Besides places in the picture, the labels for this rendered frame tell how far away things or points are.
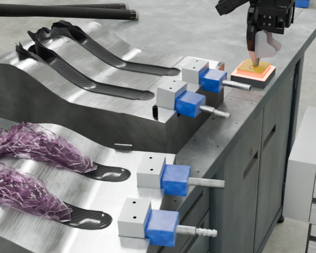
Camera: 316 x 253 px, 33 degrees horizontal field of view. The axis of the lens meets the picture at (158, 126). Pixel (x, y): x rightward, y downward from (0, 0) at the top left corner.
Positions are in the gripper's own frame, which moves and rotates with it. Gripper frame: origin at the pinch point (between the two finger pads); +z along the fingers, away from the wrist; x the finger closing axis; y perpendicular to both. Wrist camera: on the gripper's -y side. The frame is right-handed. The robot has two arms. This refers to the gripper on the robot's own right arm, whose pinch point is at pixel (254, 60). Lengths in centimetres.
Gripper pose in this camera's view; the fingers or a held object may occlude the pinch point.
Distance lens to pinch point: 122.4
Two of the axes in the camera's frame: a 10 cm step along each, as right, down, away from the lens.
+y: 8.8, 2.2, -4.3
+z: 0.4, 8.5, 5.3
